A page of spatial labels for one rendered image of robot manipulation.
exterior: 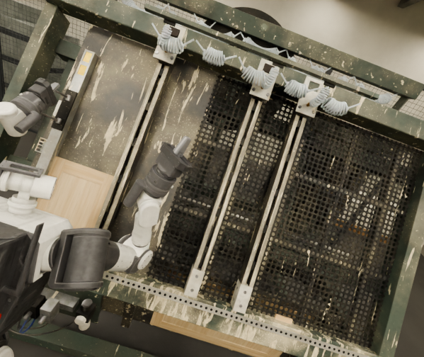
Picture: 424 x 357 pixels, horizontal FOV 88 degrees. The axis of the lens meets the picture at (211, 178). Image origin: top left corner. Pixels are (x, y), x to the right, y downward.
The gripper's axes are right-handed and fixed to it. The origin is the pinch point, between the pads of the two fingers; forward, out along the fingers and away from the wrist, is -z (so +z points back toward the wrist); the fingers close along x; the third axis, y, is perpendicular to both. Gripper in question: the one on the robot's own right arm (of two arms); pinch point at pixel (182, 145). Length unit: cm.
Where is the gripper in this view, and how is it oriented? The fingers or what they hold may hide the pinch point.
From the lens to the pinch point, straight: 67.8
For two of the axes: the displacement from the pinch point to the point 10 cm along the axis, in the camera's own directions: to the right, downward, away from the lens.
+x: -6.5, -6.6, 3.7
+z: -5.7, 7.5, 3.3
